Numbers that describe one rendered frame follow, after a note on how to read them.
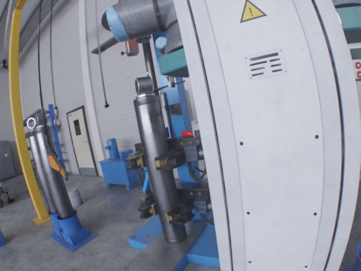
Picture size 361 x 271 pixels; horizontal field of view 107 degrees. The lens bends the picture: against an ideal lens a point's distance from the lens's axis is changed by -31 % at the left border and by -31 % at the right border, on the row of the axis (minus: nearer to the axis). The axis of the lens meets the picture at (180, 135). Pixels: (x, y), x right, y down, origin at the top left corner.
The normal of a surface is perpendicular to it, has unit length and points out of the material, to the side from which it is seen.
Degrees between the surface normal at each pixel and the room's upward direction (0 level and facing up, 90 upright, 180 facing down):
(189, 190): 90
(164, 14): 129
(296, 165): 90
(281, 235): 90
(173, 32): 70
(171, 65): 90
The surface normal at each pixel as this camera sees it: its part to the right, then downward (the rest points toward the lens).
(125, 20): 0.03, 0.59
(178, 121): -0.47, 0.18
